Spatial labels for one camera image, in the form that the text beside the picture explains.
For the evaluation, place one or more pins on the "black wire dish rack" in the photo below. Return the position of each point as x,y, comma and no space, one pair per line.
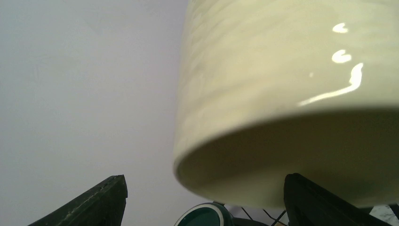
277,217

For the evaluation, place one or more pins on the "cream ribbed ceramic mug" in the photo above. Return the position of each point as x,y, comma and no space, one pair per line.
275,87

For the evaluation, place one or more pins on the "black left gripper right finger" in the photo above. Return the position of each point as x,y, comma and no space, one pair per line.
308,204

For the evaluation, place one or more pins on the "dark green ceramic mug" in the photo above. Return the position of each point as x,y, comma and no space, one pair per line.
206,214

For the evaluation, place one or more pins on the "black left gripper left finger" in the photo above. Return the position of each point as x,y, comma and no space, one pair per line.
101,205

